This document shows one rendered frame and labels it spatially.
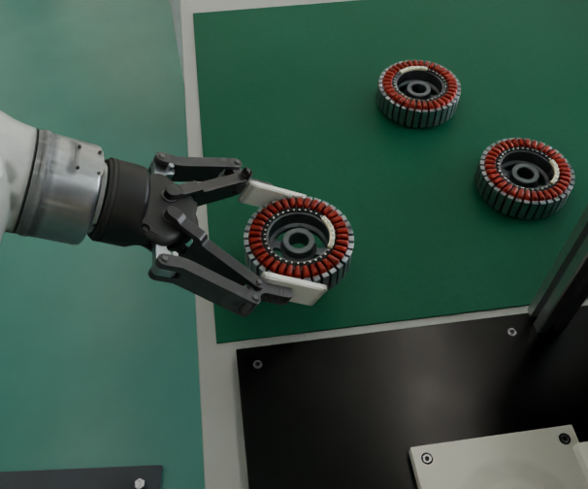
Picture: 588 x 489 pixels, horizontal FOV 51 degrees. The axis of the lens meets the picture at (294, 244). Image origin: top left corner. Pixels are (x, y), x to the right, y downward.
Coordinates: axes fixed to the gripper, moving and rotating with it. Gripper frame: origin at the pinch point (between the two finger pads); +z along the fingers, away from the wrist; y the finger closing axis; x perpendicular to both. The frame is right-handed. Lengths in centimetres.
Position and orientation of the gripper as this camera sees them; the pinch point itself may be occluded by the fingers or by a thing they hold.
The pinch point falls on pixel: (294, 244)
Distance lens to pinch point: 63.7
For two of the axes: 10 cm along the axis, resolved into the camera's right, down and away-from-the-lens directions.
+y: -1.5, -7.9, 6.0
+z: 8.6, 2.0, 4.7
